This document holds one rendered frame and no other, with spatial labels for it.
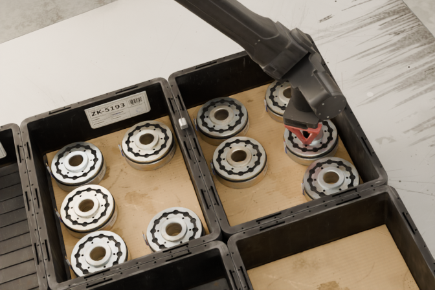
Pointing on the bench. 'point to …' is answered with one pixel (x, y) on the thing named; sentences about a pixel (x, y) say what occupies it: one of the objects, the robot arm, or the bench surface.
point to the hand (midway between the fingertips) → (310, 131)
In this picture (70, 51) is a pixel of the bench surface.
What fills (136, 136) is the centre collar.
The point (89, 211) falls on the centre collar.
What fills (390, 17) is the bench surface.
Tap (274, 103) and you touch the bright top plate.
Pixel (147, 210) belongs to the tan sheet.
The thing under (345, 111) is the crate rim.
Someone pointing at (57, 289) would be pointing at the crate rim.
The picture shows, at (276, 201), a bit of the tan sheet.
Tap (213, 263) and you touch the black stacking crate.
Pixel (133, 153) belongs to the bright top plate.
